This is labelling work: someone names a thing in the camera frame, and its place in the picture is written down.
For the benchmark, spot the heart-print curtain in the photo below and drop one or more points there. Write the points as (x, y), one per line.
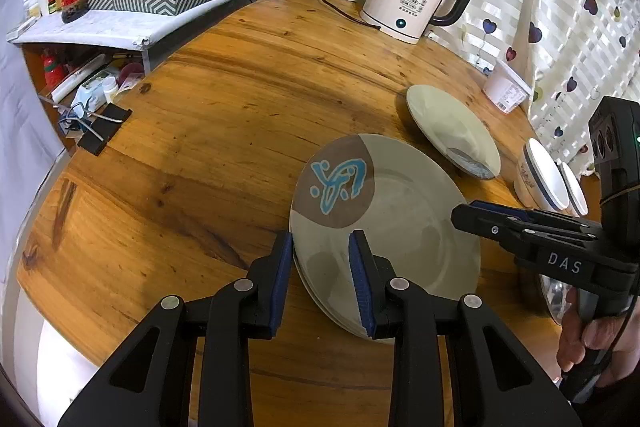
(525, 7)

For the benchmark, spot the grey-green printed plate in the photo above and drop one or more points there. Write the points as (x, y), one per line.
(445, 122)
(320, 294)

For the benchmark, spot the white plastic tub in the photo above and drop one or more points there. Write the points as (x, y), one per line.
(502, 89)

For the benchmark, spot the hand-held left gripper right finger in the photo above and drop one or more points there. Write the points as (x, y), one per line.
(360, 287)

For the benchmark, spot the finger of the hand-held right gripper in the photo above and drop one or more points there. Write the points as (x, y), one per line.
(480, 222)
(500, 209)

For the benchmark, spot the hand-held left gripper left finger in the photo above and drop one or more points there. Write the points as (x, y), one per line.
(280, 282)

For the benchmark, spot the white bowl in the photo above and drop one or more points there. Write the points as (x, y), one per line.
(530, 177)
(575, 192)

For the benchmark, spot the steel bowl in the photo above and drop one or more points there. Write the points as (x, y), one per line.
(557, 302)

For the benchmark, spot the small white bottle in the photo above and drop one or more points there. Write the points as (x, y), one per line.
(109, 88)

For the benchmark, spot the large plate with blue motif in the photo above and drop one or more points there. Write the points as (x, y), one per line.
(410, 227)

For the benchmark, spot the white side table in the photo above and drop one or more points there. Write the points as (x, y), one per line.
(100, 29)

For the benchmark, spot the black binder clip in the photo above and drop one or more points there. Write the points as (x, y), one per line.
(117, 113)

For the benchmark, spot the person's right hand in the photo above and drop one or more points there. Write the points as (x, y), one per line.
(622, 342)

